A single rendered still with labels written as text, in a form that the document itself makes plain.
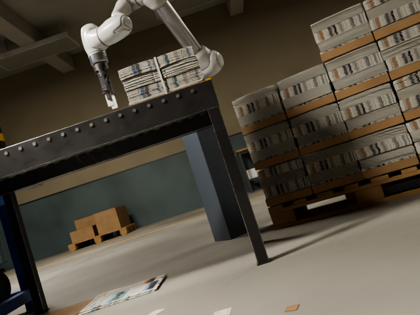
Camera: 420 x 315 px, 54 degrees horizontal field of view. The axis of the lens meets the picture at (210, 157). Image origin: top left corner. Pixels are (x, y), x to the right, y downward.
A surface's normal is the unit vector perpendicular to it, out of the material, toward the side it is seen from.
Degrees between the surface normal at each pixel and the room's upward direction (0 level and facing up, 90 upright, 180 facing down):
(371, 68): 90
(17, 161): 90
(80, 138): 90
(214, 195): 90
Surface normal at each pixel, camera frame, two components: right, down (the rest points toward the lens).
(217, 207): -0.79, 0.22
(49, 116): -0.06, -0.05
